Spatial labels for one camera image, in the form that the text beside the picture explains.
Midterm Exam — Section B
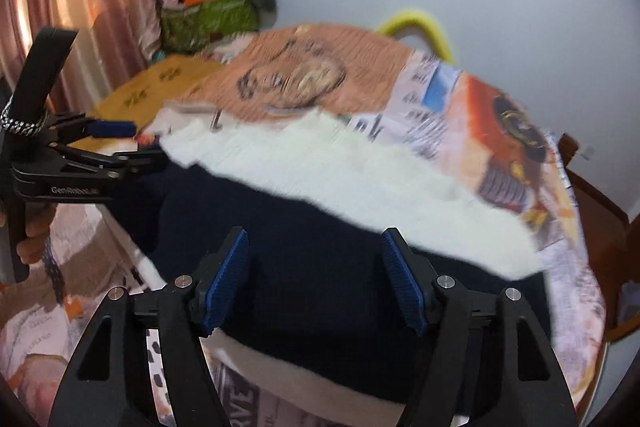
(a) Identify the orange printed cloth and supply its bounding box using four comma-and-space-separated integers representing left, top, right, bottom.
184, 23, 417, 128

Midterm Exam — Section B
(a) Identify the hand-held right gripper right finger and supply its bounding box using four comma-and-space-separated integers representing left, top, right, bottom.
381, 228, 581, 427

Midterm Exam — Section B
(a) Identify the wooden bed frame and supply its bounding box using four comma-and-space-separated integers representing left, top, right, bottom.
556, 133, 631, 344

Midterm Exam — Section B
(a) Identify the black white striped sweater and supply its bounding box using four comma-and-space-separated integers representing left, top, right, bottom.
105, 111, 552, 418

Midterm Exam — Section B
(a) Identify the black white braided cord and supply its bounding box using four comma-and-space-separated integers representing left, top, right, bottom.
0, 103, 49, 138

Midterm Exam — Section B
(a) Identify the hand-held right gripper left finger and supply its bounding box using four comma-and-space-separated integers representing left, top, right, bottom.
47, 227, 251, 427

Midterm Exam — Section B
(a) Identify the yellow foam tube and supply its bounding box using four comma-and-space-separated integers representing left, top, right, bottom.
376, 9, 457, 66

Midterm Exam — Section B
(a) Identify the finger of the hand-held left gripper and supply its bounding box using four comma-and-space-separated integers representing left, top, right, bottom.
49, 145, 169, 178
49, 112, 138, 144

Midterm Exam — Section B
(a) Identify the wooden folding lap desk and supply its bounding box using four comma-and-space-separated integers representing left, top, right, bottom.
91, 54, 227, 144

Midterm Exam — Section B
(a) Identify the person's left hand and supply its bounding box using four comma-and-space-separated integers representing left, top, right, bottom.
16, 206, 55, 266

